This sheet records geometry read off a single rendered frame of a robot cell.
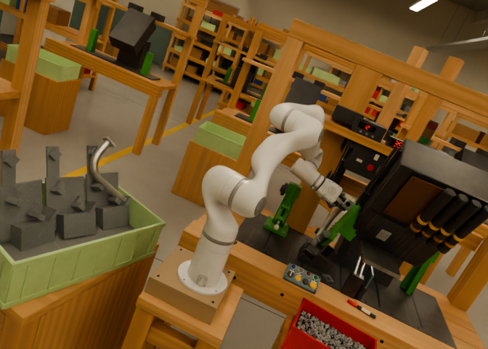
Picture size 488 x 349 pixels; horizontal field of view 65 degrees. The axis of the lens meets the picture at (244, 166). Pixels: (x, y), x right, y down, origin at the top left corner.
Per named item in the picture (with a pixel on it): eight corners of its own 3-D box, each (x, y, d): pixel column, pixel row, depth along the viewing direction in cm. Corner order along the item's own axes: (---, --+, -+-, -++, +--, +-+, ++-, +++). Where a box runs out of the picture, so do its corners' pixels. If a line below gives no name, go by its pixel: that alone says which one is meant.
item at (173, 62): (254, 110, 1106) (285, 34, 1040) (160, 70, 1125) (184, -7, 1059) (256, 108, 1158) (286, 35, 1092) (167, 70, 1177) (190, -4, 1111)
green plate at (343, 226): (342, 250, 179) (374, 218, 173) (328, 238, 180) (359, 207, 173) (342, 240, 190) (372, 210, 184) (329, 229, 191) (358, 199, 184)
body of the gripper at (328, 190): (316, 188, 183) (334, 203, 182) (327, 173, 187) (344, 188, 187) (309, 192, 190) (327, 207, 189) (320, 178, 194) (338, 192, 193)
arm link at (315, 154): (314, 115, 177) (307, 159, 200) (298, 135, 168) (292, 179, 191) (332, 122, 174) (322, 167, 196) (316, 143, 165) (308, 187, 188)
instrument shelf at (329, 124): (484, 198, 183) (488, 191, 182) (310, 122, 195) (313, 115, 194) (468, 184, 207) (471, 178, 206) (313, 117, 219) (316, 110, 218)
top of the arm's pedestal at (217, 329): (218, 349, 128) (222, 340, 127) (134, 305, 131) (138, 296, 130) (240, 297, 158) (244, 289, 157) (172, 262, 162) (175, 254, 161)
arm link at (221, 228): (222, 249, 128) (247, 186, 121) (181, 221, 136) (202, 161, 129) (240, 239, 139) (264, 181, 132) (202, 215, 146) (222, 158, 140)
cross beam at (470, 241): (474, 252, 210) (484, 238, 207) (259, 153, 227) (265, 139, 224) (471, 248, 214) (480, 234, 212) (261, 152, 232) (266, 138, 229)
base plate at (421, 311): (455, 352, 168) (457, 349, 167) (230, 241, 182) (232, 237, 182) (433, 300, 207) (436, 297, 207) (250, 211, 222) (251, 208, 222)
